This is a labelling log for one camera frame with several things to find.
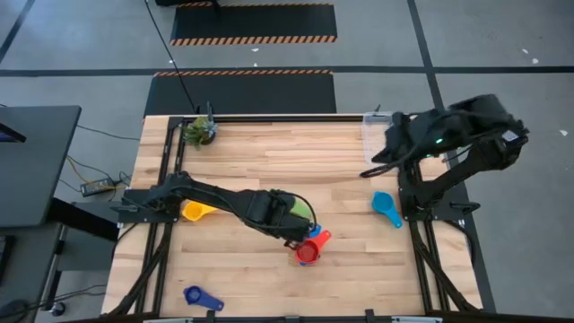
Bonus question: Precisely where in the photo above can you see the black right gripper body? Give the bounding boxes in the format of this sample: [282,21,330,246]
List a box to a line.
[385,111,439,161]

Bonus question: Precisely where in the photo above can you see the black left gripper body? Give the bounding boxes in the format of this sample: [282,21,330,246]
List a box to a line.
[244,188,314,244]

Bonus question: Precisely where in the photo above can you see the red measuring cup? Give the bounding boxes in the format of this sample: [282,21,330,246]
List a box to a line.
[294,230,333,266]

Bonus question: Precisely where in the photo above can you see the green measuring cup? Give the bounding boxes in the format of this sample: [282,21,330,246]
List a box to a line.
[291,196,314,221]

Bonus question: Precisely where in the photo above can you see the large blue measuring cup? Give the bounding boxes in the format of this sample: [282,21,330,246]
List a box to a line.
[296,223,323,267]

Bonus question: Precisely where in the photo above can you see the teal measuring cup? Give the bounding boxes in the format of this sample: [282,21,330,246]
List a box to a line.
[370,190,404,230]

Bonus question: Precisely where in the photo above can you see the yellow measuring cup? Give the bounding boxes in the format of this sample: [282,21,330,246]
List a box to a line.
[181,200,219,223]

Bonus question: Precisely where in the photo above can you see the small dark blue measuring cup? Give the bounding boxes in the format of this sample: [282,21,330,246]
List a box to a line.
[183,285,225,312]

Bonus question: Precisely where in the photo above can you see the clear plastic basket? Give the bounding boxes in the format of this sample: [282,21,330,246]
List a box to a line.
[361,111,400,165]

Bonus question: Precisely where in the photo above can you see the small potted green plant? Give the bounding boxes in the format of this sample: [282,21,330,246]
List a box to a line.
[182,115,220,148]

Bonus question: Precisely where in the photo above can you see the black mat with hazard stripe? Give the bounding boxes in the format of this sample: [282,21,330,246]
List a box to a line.
[143,70,337,117]
[170,2,338,47]

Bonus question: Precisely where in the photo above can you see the black stand beam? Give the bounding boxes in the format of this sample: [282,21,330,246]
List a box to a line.
[44,196,121,243]

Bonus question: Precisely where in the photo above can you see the black power strip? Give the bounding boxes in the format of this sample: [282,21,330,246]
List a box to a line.
[80,178,117,197]

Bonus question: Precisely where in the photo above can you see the black desk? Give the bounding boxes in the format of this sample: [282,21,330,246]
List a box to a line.
[0,105,83,230]

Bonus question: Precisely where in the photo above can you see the black monitor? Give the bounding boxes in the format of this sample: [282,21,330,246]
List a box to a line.
[0,122,27,144]

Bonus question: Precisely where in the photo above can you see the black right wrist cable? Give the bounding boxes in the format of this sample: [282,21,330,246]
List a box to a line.
[358,147,421,179]

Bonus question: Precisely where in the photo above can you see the thin black floor cable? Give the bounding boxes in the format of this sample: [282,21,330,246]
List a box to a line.
[75,124,141,142]

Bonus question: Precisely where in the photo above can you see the yellow cable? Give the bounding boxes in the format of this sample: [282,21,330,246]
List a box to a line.
[65,156,129,189]

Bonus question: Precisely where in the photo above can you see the long black floor cable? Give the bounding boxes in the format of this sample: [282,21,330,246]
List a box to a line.
[143,0,199,114]

